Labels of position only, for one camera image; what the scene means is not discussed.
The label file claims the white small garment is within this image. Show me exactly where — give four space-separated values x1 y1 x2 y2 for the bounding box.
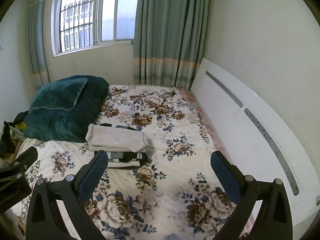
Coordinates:
86 124 149 152

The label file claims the dark green velvet quilt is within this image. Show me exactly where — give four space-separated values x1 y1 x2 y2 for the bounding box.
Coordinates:
23 75 109 142

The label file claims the black grey white folded garment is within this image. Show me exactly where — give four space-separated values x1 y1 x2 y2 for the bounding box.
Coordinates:
92 123 148 168

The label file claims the dark green velvet pillow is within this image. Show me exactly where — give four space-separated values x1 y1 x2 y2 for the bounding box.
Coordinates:
29 77 88 111

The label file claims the white bed headboard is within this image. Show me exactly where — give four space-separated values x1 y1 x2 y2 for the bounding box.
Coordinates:
191 59 319 239

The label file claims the floral bed blanket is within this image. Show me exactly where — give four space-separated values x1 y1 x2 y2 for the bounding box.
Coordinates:
11 84 263 240

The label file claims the green striped left curtain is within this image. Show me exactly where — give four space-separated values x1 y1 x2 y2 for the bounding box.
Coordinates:
28 0 50 90

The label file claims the green striped curtain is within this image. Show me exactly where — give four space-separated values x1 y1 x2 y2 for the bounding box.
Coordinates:
28 0 50 90
133 0 209 90

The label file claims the white framed window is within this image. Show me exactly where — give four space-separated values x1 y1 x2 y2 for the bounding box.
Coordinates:
52 0 138 55

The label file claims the green striped right curtain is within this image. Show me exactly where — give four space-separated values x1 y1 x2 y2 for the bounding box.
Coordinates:
133 0 209 90

